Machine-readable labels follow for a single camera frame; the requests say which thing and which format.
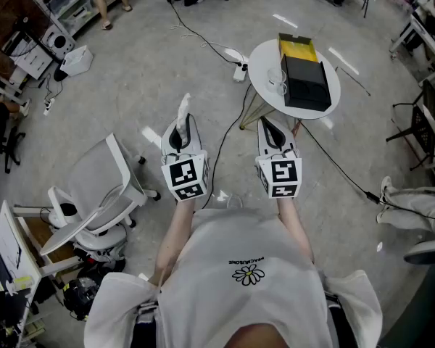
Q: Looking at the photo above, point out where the white coiled cable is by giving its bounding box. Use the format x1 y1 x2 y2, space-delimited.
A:
170 22 244 65

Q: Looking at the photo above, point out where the black power cable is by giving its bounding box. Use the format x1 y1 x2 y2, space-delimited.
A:
202 81 254 210

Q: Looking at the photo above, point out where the black office chair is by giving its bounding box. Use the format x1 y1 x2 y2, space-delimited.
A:
0 121 27 174

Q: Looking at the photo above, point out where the person's right forearm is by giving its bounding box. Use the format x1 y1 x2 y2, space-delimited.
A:
276 196 315 265

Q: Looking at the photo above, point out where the black cable with adapter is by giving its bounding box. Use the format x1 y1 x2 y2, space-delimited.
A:
296 119 381 204

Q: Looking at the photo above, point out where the round white side table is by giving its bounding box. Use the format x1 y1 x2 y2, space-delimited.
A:
239 38 342 131

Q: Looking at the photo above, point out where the person's white flower-print shirt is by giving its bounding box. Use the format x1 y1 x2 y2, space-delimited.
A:
83 208 384 348

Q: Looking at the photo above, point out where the clear glass mug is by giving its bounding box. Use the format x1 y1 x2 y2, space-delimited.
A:
267 67 289 96

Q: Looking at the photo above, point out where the white desk with monitor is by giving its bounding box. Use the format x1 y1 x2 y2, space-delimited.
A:
0 200 43 294

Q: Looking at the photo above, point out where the black metal lattice table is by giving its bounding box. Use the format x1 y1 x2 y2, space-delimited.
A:
385 79 435 170

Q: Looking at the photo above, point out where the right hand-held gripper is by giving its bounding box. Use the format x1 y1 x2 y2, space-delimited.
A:
255 116 303 199

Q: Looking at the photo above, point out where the white plastic bin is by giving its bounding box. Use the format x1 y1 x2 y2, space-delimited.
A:
59 45 94 77

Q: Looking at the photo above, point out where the black box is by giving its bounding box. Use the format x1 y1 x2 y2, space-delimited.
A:
277 33 333 112

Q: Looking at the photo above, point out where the white round-window appliance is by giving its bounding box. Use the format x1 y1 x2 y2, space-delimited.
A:
43 25 76 59

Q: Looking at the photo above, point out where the white and grey office chair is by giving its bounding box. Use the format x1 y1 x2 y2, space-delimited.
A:
39 133 162 268

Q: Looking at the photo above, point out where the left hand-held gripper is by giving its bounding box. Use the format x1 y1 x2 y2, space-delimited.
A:
160 113 210 203

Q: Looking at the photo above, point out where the white drawer cabinet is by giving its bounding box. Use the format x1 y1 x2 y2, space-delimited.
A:
12 41 54 81

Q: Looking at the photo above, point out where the person's left forearm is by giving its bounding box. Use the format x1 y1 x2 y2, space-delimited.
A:
148 197 195 289

